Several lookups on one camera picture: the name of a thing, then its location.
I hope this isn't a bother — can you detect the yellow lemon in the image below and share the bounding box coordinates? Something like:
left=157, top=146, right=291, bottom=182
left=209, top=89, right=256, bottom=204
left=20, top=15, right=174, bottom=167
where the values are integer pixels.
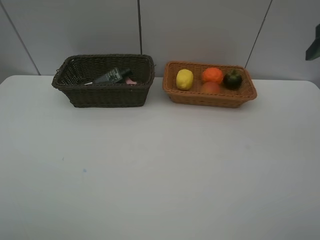
left=176, top=69, right=194, bottom=91

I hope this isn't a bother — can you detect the pink bottle white cap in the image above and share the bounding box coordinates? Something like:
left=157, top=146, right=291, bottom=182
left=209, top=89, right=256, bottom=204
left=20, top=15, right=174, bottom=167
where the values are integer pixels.
left=125, top=77, right=137, bottom=85

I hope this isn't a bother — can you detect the red-yellow peach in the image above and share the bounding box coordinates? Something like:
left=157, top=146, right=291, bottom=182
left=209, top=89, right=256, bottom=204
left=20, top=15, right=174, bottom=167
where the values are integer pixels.
left=200, top=81, right=220, bottom=95

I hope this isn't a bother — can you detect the dark grey square bottle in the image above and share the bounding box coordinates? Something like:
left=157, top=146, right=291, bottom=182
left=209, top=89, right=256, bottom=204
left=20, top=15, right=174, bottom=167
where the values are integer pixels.
left=92, top=67, right=132, bottom=85

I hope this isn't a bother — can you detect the orange tangerine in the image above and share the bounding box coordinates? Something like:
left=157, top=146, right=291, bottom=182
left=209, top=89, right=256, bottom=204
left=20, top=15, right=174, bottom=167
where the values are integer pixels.
left=201, top=67, right=224, bottom=84

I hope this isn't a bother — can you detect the dark mangosteen green calyx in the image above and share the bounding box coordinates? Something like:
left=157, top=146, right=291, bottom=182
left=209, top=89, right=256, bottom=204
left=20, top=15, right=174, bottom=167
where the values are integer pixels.
left=222, top=69, right=243, bottom=90

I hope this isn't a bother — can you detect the orange wicker basket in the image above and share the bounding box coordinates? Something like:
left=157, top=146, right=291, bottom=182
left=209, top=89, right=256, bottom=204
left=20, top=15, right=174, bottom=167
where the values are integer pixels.
left=162, top=61, right=258, bottom=108

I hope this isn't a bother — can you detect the dark brown wicker basket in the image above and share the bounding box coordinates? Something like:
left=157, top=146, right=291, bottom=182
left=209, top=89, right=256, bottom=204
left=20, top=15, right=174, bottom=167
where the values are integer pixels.
left=52, top=54, right=155, bottom=108

